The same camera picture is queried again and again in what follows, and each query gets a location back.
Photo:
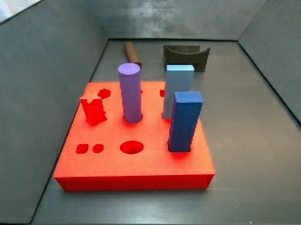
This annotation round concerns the brown oval peg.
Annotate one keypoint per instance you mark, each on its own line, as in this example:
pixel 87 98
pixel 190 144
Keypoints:
pixel 131 53

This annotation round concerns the red peg board base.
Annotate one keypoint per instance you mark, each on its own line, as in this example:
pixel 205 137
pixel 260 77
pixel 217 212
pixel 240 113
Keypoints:
pixel 122 156

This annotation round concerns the black curved fixture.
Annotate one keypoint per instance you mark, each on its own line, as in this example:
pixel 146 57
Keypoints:
pixel 186 55

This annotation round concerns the dark blue rectangular peg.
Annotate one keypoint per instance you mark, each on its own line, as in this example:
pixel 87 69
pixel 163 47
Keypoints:
pixel 185 116

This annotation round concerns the red star peg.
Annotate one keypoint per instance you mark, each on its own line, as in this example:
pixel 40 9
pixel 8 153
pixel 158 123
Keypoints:
pixel 93 108

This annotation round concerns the light blue rectangular peg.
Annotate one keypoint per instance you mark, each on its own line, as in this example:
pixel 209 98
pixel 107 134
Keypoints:
pixel 178 81

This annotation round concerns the purple cylinder peg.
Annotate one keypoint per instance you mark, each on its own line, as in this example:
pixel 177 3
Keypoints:
pixel 130 85

